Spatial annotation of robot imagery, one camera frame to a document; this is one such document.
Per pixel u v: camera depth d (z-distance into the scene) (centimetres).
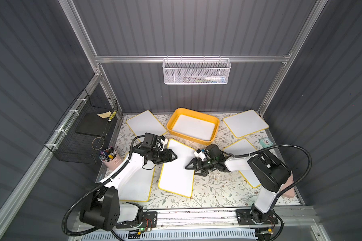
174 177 77
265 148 52
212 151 77
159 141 75
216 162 75
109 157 83
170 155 75
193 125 113
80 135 72
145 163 60
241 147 103
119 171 48
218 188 84
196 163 81
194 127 110
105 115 81
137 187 82
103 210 40
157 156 71
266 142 100
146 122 115
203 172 82
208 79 91
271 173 49
